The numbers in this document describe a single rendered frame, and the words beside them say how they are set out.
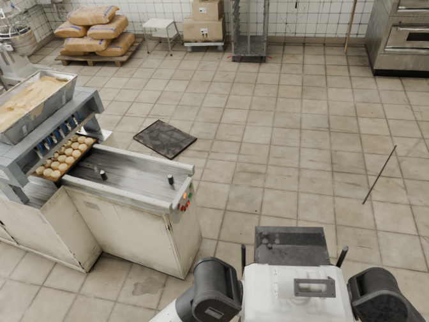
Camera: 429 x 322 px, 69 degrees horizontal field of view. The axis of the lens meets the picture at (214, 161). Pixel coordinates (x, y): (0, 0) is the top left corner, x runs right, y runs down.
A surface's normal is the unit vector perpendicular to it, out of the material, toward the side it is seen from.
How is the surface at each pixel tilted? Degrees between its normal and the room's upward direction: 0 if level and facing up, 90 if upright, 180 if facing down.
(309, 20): 90
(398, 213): 0
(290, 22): 90
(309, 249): 1
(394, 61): 90
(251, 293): 42
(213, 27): 88
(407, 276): 0
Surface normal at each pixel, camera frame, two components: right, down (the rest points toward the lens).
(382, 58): -0.20, 0.70
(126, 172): -0.07, -0.72
